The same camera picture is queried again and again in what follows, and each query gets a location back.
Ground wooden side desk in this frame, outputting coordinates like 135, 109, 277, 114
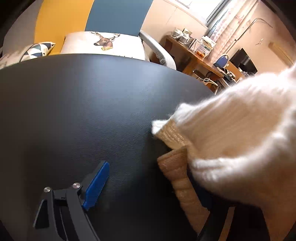
165, 35, 230, 88

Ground multicolour fabric armchair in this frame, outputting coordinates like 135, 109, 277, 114
1, 1, 176, 69

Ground white knitted sweater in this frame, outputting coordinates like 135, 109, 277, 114
152, 67, 295, 240

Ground deer print cushion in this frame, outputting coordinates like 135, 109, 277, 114
60, 31, 145, 61

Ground black television monitor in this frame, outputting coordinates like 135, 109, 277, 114
230, 48, 258, 75

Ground black padded bench seat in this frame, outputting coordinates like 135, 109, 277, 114
1, 54, 213, 240

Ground blue chair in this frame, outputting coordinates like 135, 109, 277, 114
214, 54, 229, 69

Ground wall air conditioner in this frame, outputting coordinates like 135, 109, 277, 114
268, 42, 295, 67

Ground geometric triangle pattern cushion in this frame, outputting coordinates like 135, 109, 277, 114
0, 41, 56, 70

